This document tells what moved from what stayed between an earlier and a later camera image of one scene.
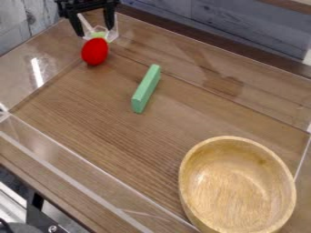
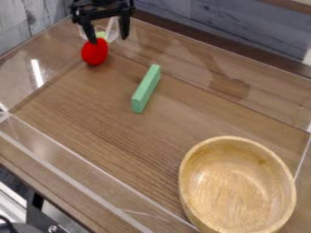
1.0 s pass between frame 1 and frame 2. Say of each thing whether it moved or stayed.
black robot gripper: moved
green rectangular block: stayed
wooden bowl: stayed
